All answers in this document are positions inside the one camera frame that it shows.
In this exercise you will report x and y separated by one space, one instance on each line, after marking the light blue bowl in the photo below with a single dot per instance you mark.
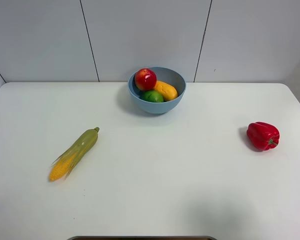
169 76

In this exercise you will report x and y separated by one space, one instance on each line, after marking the red apple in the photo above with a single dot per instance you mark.
145 79

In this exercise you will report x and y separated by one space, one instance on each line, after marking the red bell pepper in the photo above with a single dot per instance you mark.
263 136

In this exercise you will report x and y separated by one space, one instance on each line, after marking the corn cob with green husk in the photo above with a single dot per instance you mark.
66 162

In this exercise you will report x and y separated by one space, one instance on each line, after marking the green lime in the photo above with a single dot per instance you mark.
152 96

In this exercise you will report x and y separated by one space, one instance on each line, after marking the yellow mango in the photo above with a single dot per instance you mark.
167 91

